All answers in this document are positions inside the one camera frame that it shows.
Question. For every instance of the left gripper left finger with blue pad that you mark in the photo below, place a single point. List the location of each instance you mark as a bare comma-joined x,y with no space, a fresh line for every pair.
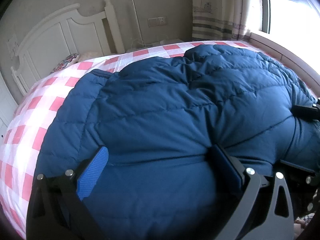
56,209

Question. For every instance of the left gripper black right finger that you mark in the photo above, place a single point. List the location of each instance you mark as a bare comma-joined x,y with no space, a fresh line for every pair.
256,207

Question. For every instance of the blue quilted puffer jacket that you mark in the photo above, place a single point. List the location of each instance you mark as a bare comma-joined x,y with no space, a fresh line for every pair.
221,143

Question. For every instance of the pink white checkered bed sheet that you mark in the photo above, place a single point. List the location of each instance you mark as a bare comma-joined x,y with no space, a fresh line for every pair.
37,109

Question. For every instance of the colourful patterned pillow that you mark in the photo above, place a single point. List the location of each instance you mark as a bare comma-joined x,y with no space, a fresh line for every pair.
68,61

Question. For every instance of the cream fluffy pillow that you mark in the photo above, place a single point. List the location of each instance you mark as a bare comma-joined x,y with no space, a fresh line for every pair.
88,55

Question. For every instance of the white wardrobe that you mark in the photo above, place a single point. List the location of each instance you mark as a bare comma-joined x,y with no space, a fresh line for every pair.
7,107

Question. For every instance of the white bedside table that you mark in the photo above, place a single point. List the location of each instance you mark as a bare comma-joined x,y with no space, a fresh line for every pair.
138,44

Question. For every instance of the white wooden headboard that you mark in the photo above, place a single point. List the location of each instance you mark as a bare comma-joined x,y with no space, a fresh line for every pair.
63,33

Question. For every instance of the brown wooden window sill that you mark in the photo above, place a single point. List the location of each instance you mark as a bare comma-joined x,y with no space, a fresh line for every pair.
262,41

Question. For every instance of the white standing lamp pole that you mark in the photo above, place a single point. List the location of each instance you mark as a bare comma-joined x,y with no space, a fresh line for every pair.
137,21

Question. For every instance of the dark framed window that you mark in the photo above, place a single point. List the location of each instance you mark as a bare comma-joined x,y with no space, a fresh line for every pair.
291,18

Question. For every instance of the patterned beige curtain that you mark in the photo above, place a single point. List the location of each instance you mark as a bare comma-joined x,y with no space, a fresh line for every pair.
226,19

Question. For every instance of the wall power socket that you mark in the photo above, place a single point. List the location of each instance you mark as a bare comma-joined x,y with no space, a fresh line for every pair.
157,21

